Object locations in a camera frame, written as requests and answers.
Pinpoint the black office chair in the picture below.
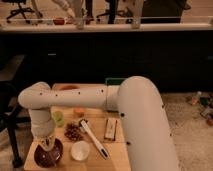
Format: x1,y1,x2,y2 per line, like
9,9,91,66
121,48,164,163
0,0,43,24

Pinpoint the plastic bottle on floor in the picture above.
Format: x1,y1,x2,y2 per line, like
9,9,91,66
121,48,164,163
191,91,202,105

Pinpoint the dark purple bowl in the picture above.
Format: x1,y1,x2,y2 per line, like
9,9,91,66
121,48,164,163
34,139,63,168

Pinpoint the orange toy fruit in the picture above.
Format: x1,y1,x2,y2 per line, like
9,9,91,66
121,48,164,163
73,108,85,117

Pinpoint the red bowl on counter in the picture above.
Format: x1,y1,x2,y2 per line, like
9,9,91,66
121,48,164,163
53,18,65,25

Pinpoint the green pear toy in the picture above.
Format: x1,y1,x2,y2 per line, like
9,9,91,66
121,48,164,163
52,111,64,127

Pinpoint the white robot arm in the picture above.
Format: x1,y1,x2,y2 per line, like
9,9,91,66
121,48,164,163
18,76,181,171

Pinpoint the orange bowl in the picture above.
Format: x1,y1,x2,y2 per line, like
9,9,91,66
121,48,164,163
59,85,79,90

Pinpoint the bunch of dark grapes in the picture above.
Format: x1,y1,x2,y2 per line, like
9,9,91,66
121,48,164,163
64,123,83,142

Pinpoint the small white bowl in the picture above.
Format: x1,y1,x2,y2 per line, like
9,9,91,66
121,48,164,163
70,141,90,162

